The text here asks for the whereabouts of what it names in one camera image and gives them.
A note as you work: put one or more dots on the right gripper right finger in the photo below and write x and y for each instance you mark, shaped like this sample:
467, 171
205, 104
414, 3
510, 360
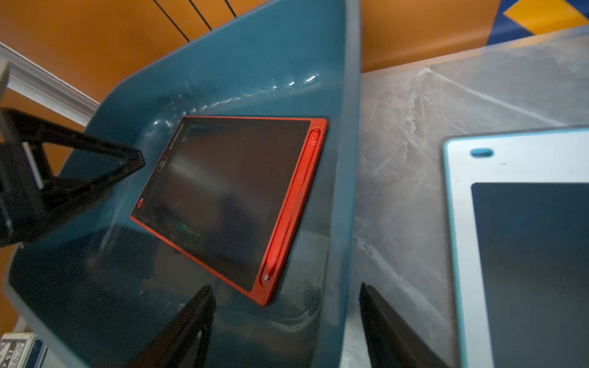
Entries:
391, 341

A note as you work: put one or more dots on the left aluminium corner post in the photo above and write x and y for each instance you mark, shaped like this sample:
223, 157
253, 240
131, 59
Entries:
32, 81

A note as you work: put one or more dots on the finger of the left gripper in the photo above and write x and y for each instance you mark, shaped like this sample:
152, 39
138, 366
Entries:
34, 199

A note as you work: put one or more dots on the teal storage box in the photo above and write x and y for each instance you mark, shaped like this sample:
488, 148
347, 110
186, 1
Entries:
99, 289

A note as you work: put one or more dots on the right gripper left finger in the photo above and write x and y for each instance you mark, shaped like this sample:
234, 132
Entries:
184, 341

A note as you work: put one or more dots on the light blue writing tablet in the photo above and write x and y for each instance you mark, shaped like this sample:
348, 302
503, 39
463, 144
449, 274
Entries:
518, 225

